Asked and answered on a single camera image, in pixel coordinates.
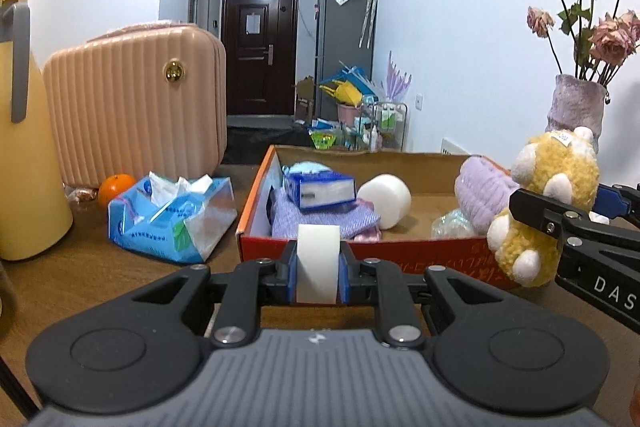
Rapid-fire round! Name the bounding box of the purple wall decoration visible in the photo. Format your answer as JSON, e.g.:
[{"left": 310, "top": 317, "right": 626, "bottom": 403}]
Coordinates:
[{"left": 382, "top": 51, "right": 413, "bottom": 102}]

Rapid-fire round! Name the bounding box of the green printed bag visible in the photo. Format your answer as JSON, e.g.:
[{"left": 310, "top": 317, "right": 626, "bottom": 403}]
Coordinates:
[{"left": 308, "top": 129, "right": 338, "bottom": 150}]

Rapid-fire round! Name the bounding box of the grey side door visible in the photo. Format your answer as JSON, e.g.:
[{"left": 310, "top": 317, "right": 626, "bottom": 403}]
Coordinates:
[{"left": 189, "top": 0, "right": 212, "bottom": 38}]

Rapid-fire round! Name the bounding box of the white foam cylinder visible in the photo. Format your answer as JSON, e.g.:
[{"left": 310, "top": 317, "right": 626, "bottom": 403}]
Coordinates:
[{"left": 356, "top": 174, "right": 412, "bottom": 230}]

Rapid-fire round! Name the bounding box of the brown floor carton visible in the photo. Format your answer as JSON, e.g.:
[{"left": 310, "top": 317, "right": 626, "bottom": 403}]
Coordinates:
[{"left": 295, "top": 77, "right": 316, "bottom": 122}]

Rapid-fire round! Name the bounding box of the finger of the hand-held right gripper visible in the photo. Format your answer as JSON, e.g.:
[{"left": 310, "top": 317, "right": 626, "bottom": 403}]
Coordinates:
[
  {"left": 510, "top": 188, "right": 640, "bottom": 275},
  {"left": 594, "top": 183, "right": 640, "bottom": 226}
]

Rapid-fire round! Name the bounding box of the pink bucket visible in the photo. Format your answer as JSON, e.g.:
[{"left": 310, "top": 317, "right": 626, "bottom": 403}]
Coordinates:
[{"left": 337, "top": 102, "right": 362, "bottom": 124}]

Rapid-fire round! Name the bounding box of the small blue tissue packet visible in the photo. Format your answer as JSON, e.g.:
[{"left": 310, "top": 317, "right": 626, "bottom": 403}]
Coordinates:
[{"left": 283, "top": 172, "right": 358, "bottom": 211}]

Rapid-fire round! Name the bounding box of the orange cardboard box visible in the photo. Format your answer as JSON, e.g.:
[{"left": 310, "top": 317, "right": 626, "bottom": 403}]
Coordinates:
[{"left": 235, "top": 144, "right": 521, "bottom": 290}]

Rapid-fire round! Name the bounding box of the white folded umbrella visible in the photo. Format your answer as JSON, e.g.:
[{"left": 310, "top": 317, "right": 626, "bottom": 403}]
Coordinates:
[{"left": 358, "top": 0, "right": 379, "bottom": 49}]

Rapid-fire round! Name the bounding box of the yellow alpaca plush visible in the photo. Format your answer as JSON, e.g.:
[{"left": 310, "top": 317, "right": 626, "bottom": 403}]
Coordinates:
[{"left": 487, "top": 127, "right": 601, "bottom": 289}]

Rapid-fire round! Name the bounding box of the dark cloth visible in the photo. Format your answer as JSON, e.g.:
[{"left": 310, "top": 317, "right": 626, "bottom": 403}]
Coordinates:
[{"left": 227, "top": 127, "right": 311, "bottom": 148}]

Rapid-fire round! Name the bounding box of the bunch of dried roses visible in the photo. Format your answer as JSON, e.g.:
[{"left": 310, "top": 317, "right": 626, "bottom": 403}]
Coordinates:
[{"left": 519, "top": 0, "right": 640, "bottom": 86}]

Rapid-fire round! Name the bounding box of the pink textured vase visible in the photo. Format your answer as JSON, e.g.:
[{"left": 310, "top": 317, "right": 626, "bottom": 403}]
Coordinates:
[{"left": 545, "top": 74, "right": 608, "bottom": 155}]

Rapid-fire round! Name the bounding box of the pile of blue yellow bags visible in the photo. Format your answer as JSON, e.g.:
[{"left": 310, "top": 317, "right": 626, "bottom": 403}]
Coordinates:
[{"left": 320, "top": 64, "right": 378, "bottom": 105}]

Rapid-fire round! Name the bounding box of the iridescent organza scrunchie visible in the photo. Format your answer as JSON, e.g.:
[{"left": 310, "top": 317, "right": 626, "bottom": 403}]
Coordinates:
[{"left": 431, "top": 208, "right": 483, "bottom": 240}]

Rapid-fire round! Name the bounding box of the purple knit cloth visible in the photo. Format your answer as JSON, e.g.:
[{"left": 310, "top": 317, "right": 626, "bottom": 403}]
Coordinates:
[{"left": 271, "top": 189, "right": 381, "bottom": 240}]

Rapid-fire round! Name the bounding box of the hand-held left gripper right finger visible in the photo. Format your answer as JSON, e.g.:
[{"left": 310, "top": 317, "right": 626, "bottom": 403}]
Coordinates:
[{"left": 339, "top": 241, "right": 505, "bottom": 350}]

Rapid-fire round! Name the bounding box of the white leaning board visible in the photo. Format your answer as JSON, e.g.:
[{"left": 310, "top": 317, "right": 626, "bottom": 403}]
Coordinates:
[{"left": 441, "top": 137, "right": 473, "bottom": 156}]

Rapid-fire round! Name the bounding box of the purple fluffy wristband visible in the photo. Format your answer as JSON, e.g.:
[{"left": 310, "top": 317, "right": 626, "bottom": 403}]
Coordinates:
[{"left": 454, "top": 156, "right": 521, "bottom": 235}]

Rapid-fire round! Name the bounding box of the clear wrapped snack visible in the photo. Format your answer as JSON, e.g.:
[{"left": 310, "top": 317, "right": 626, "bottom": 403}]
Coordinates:
[{"left": 64, "top": 186, "right": 101, "bottom": 204}]

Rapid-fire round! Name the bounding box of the yellow thermos jug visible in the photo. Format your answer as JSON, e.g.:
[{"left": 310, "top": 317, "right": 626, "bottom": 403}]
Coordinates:
[{"left": 0, "top": 0, "right": 74, "bottom": 262}]

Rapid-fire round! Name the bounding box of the dark brown entrance door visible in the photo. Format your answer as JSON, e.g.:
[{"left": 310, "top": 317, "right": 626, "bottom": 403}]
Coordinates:
[{"left": 221, "top": 0, "right": 299, "bottom": 116}]

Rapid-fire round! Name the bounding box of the grey refrigerator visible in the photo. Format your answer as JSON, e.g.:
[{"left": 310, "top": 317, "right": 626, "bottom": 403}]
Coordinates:
[{"left": 314, "top": 0, "right": 379, "bottom": 122}]

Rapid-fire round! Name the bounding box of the metal rack cart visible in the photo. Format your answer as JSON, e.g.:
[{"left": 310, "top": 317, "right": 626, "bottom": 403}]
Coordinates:
[{"left": 352, "top": 99, "right": 408, "bottom": 152}]

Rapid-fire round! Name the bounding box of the orange fruit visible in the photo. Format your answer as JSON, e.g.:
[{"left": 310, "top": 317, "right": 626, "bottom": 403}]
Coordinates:
[{"left": 98, "top": 174, "right": 137, "bottom": 209}]

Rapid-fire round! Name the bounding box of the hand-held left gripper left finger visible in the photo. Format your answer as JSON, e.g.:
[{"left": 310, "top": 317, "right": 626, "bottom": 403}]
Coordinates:
[{"left": 130, "top": 241, "right": 299, "bottom": 349}]

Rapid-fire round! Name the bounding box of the blue tissue pack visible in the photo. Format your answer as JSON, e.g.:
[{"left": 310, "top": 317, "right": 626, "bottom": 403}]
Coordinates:
[{"left": 108, "top": 173, "right": 238, "bottom": 264}]

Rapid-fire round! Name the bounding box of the pink ribbed suitcase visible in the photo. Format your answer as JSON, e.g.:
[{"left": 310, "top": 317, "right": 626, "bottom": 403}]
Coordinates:
[{"left": 42, "top": 23, "right": 228, "bottom": 188}]

